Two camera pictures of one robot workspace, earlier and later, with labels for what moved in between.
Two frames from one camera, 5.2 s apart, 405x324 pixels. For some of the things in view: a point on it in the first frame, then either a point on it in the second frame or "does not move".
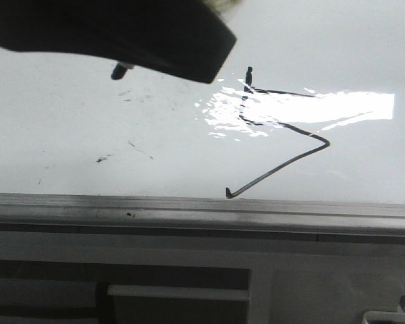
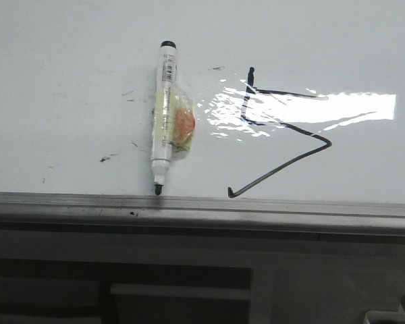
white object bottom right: (385, 315) does not move
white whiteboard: (318, 101) does not move
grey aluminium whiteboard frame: (24, 217) does not move
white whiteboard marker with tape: (121, 68) -> (174, 116)
